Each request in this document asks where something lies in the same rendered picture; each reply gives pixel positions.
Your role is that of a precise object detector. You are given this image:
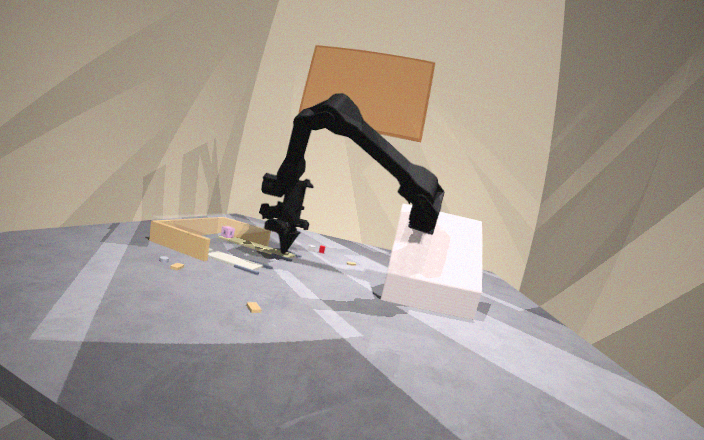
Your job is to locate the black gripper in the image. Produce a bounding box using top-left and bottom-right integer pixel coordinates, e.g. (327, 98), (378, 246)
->
(264, 198), (309, 254)

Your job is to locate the pale yellow strip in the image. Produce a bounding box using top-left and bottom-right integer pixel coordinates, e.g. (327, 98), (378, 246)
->
(219, 237), (295, 258)

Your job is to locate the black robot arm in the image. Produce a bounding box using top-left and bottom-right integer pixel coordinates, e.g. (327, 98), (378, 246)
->
(261, 93), (445, 235)

